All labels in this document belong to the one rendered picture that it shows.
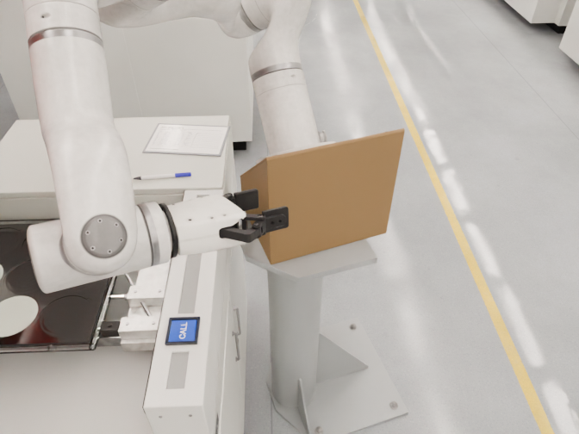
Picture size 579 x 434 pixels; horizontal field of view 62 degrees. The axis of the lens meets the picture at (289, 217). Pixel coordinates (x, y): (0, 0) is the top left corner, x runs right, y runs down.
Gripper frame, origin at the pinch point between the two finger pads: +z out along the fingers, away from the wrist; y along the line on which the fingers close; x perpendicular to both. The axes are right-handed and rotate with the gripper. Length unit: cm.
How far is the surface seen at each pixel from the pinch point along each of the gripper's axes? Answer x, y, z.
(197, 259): -19.5, -27.0, -2.5
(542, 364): -101, -23, 130
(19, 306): -27, -40, -36
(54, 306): -27, -37, -30
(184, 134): -3, -69, 11
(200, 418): -33.7, -0.1, -13.6
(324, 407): -104, -52, 47
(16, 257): -22, -55, -35
